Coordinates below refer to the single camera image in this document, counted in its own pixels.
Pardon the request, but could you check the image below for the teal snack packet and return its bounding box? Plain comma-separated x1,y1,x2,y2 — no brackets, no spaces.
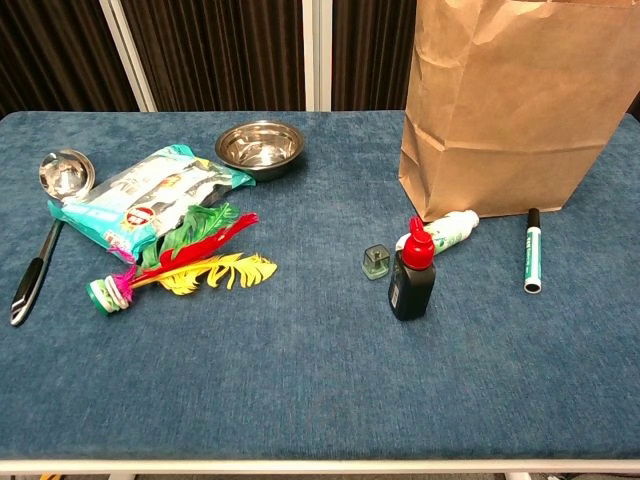
47,144,257,265

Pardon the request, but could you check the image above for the brown paper bag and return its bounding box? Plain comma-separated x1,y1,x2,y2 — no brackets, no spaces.
398,0,640,224

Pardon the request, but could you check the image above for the black ink bottle red cap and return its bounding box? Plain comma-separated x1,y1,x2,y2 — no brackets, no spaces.
388,215,437,322

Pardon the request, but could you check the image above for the steel bowl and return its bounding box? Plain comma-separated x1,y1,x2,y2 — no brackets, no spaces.
214,120,306,182

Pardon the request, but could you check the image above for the colourful feather shuttlecock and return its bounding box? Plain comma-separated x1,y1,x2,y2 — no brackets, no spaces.
85,202,279,317

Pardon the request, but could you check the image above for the white tube green print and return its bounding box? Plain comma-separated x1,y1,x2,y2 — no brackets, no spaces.
395,209,480,257

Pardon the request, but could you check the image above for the green white marker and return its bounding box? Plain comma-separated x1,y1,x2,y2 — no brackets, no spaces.
523,207,544,295

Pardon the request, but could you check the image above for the white partition frame post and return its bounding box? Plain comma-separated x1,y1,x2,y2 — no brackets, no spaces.
98,0,159,113
301,0,334,112

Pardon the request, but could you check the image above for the steel ladle black handle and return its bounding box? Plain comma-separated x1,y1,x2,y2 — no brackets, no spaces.
8,148,97,328

